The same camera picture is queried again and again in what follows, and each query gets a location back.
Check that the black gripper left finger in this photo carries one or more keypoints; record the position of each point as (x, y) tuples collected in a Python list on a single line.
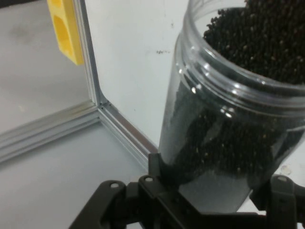
[(143, 202)]

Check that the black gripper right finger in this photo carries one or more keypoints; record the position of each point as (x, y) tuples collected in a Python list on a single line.
[(286, 202)]

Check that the clear jar of black granules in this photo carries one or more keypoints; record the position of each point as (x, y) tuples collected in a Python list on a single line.
[(214, 131)]

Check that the yellow plastic bin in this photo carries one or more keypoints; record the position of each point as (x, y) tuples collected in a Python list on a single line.
[(64, 31)]

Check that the upright aluminium frame post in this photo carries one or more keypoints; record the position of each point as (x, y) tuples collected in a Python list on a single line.
[(47, 128)]

